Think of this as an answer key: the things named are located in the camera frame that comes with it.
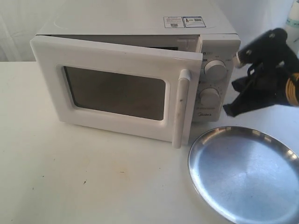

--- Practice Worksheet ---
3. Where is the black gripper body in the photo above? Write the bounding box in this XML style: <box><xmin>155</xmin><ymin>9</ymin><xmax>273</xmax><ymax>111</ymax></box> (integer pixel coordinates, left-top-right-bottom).
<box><xmin>242</xmin><ymin>28</ymin><xmax>299</xmax><ymax>107</ymax></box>

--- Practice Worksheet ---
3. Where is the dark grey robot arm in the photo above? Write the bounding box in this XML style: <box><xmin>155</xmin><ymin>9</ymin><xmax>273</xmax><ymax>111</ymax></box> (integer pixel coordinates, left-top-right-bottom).
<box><xmin>223</xmin><ymin>28</ymin><xmax>299</xmax><ymax>117</ymax></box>

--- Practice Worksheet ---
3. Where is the white upper microwave knob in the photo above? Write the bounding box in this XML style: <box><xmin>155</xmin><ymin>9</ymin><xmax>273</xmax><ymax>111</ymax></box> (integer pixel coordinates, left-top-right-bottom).
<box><xmin>204</xmin><ymin>60</ymin><xmax>227</xmax><ymax>81</ymax></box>

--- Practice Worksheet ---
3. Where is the white microwave oven body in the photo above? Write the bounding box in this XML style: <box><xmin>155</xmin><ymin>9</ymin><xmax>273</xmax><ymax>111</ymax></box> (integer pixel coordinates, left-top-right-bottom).
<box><xmin>35</xmin><ymin>0</ymin><xmax>240</xmax><ymax>122</ymax></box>

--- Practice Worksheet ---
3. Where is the white patterned bottle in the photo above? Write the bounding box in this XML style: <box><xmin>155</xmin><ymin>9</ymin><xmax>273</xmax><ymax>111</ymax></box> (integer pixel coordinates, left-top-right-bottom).
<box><xmin>285</xmin><ymin>0</ymin><xmax>299</xmax><ymax>45</ymax></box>

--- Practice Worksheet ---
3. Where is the round metal tray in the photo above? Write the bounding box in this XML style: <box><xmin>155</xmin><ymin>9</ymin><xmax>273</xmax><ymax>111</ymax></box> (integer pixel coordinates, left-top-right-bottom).
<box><xmin>188</xmin><ymin>126</ymin><xmax>299</xmax><ymax>224</ymax></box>

